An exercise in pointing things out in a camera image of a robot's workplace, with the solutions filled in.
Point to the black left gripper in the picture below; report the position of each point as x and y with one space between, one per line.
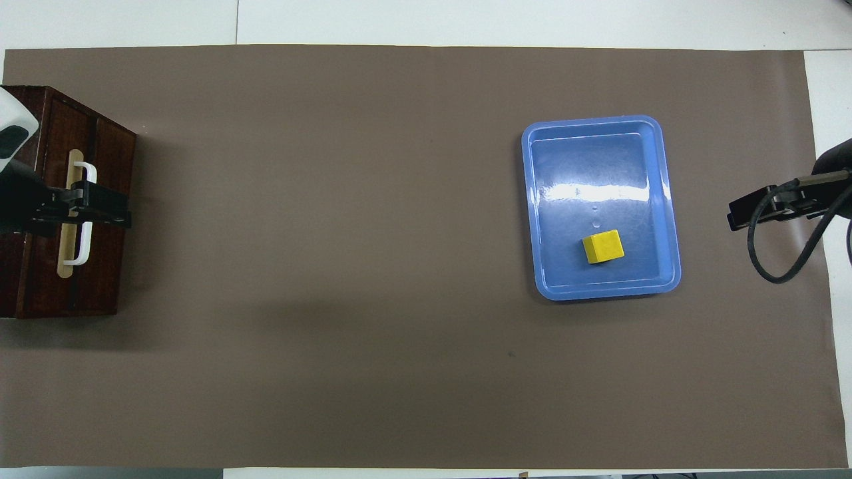
26 199

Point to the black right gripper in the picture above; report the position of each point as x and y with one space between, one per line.
835 179

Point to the yellow block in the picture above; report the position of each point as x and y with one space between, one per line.
603 246

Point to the dark brown wooden cabinet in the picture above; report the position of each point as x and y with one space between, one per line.
6 293

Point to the blue plastic tray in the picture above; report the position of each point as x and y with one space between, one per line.
599 166

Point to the brown table mat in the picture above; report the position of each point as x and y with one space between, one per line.
399 366

